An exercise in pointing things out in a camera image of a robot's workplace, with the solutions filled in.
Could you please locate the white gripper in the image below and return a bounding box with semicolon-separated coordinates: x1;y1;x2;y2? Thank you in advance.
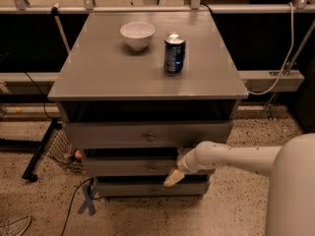
163;147;200;188

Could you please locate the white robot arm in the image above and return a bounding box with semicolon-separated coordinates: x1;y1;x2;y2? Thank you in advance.
163;133;315;236

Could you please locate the grey top drawer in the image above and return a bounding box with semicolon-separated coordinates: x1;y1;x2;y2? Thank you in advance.
63;121;233;149

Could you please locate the grey drawer cabinet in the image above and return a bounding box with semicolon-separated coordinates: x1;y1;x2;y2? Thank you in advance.
48;11;248;184

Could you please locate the blue tape cross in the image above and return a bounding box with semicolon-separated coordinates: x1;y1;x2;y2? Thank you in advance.
78;185;96;215

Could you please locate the blue soda can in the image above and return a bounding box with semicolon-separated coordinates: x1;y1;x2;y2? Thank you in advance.
164;31;186;75

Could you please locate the white ceramic bowl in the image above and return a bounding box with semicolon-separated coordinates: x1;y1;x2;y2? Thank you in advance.
120;22;156;50

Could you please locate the black metal stand leg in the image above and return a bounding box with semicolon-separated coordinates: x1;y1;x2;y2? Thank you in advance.
22;118;58;182

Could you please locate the white fan grille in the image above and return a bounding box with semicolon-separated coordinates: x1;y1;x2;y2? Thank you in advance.
0;215;32;236

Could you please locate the black floor cable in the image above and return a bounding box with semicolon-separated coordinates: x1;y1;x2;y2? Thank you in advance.
60;177;94;236

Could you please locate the wire mesh basket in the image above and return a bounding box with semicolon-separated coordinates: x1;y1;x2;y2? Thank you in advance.
45;130;84;173

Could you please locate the white cable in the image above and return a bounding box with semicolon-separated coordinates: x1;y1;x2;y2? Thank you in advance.
246;2;295;96

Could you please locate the metal railing frame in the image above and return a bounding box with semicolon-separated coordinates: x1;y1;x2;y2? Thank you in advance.
0;0;315;93

